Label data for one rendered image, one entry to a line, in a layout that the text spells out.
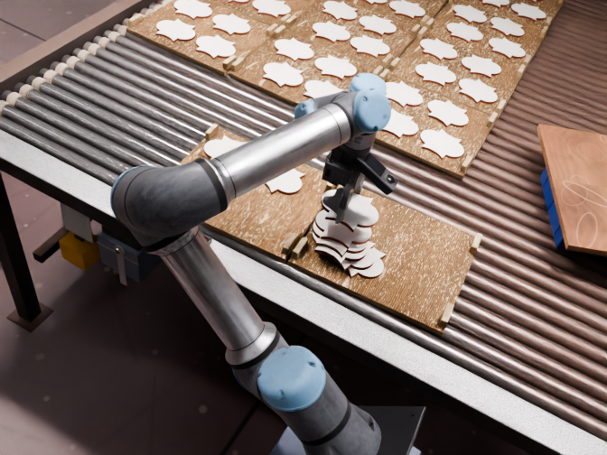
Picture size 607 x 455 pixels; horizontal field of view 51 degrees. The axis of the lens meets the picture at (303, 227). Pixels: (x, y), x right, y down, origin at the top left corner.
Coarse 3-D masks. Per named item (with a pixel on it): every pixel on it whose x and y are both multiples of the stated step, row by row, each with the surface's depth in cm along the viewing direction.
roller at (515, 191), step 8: (472, 168) 195; (472, 176) 194; (480, 176) 193; (488, 176) 193; (488, 184) 193; (496, 184) 192; (504, 184) 192; (504, 192) 192; (512, 192) 191; (520, 192) 190; (528, 192) 190; (528, 200) 189; (536, 200) 189; (544, 200) 189; (544, 208) 188
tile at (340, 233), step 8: (320, 216) 161; (320, 224) 159; (328, 224) 159; (336, 224) 159; (328, 232) 157; (336, 232) 158; (344, 232) 158; (360, 232) 159; (368, 232) 159; (336, 240) 157; (344, 240) 156; (352, 240) 156; (360, 240) 157; (368, 240) 158
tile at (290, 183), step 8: (280, 176) 177; (288, 176) 178; (296, 176) 178; (264, 184) 176; (272, 184) 174; (280, 184) 175; (288, 184) 175; (296, 184) 176; (272, 192) 173; (280, 192) 174; (288, 192) 173; (296, 192) 175
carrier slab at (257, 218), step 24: (312, 168) 183; (264, 192) 174; (312, 192) 176; (216, 216) 165; (240, 216) 167; (264, 216) 168; (288, 216) 169; (312, 216) 170; (240, 240) 162; (264, 240) 162
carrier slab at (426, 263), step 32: (384, 224) 171; (416, 224) 173; (320, 256) 161; (416, 256) 165; (448, 256) 166; (352, 288) 155; (384, 288) 156; (416, 288) 158; (448, 288) 159; (416, 320) 151
